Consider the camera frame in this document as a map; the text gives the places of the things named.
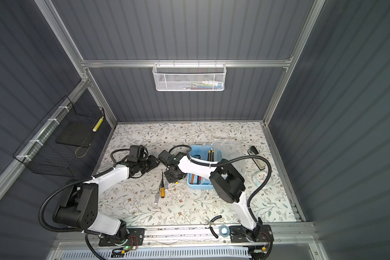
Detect white tape roll right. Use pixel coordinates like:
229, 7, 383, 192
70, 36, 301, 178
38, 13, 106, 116
252, 171, 274, 189

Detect white wire mesh basket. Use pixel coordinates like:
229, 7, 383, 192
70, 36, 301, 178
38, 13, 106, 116
152, 63, 227, 92

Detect orange handled screwdriver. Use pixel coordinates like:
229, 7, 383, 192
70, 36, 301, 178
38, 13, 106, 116
160, 173, 165, 198

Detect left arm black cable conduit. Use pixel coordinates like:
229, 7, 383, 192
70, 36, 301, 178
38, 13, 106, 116
38, 147, 134, 260

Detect markers in white basket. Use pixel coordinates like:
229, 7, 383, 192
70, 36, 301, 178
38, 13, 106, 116
178, 80, 224, 91

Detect aluminium rail front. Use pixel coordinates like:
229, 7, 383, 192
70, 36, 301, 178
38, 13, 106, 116
51, 222, 321, 250

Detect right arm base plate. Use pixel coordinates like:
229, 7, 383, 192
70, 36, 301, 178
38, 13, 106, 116
229, 224, 274, 243

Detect light blue plastic toolbox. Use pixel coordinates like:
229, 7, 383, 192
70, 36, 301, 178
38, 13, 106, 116
186, 139, 246, 191

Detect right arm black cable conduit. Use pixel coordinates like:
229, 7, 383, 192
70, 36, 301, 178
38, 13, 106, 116
168, 144, 274, 260

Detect blue tape roll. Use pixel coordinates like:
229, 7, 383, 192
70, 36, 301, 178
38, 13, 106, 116
219, 225, 230, 237

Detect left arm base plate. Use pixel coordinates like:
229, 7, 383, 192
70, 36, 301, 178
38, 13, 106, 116
99, 228, 146, 247

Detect yellow marker in basket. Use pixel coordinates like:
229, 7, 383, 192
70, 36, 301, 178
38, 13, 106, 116
92, 117, 104, 132

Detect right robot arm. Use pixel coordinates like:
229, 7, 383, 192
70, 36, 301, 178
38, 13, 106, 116
158, 150, 262, 231

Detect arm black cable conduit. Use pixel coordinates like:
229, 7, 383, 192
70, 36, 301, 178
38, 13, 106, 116
38, 147, 134, 260
168, 144, 274, 260

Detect white perforated vent strip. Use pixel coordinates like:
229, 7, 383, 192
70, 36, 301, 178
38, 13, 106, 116
60, 246, 251, 260

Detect black beige stapler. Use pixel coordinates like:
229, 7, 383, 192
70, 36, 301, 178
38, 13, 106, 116
247, 145, 267, 171

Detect black wire basket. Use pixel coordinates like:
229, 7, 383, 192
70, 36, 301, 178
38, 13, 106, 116
13, 99, 105, 179

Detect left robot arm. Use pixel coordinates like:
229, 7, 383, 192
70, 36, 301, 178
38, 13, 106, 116
53, 145, 160, 240

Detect clear handled small screwdriver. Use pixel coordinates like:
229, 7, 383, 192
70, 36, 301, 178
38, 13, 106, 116
154, 192, 160, 205

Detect black foam pad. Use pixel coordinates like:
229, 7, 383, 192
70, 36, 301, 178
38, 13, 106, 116
55, 121, 96, 148

